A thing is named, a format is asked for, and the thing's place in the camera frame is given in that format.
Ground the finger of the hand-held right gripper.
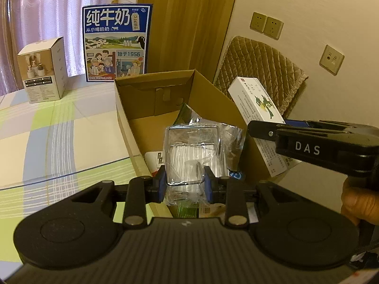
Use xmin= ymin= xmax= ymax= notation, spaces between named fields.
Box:
xmin=285 ymin=119 xmax=366 ymax=132
xmin=247 ymin=120 xmax=279 ymax=140

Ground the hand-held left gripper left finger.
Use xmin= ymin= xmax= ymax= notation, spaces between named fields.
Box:
xmin=71 ymin=165 xmax=167 ymax=229

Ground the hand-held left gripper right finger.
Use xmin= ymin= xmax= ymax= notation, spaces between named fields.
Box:
xmin=204 ymin=165 xmax=299 ymax=228

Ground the white square night light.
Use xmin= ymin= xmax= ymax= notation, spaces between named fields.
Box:
xmin=144 ymin=150 xmax=167 ymax=175

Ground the white box with plant print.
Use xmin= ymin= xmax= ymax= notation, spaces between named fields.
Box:
xmin=227 ymin=77 xmax=301 ymax=178

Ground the clear box with blue label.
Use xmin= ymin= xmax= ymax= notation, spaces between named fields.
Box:
xmin=228 ymin=170 xmax=246 ymax=182

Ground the long green box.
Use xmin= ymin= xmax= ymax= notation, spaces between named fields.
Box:
xmin=177 ymin=206 xmax=199 ymax=219

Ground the wire rack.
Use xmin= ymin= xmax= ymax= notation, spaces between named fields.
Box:
xmin=162 ymin=121 xmax=246 ymax=213

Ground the silver and green foil bag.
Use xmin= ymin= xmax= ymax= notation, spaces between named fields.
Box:
xmin=172 ymin=103 xmax=208 ymax=131

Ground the brown cardboard box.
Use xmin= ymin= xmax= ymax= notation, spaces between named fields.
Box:
xmin=114 ymin=69 xmax=299 ymax=218

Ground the person's right hand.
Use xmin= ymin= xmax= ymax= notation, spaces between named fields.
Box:
xmin=340 ymin=179 xmax=360 ymax=225

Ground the chair with quilted brown cover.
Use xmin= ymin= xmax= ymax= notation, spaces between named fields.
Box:
xmin=213 ymin=35 xmax=309 ymax=119

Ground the checked tablecloth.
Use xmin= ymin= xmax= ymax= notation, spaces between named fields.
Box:
xmin=0 ymin=80 xmax=172 ymax=264

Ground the blue illustrated milk carton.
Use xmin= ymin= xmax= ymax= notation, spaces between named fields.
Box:
xmin=82 ymin=4 xmax=154 ymax=82

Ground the beige product box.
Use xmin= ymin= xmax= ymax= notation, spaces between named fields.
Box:
xmin=17 ymin=36 xmax=66 ymax=104

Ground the pink sheer curtain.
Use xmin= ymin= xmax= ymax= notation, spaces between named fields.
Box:
xmin=0 ymin=0 xmax=111 ymax=95

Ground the beige wall socket with round jack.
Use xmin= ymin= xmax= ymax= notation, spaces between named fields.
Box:
xmin=319 ymin=45 xmax=345 ymax=75

